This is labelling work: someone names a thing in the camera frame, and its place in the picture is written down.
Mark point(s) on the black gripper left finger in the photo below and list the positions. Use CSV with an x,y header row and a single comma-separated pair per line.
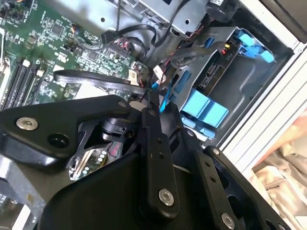
x,y
43,141

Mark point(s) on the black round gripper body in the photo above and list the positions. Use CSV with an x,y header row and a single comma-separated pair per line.
x,y
96,203

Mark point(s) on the hard disk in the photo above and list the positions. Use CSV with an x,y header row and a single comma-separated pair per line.
x,y
206,105

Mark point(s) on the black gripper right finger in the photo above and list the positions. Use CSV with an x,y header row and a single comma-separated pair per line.
x,y
216,177

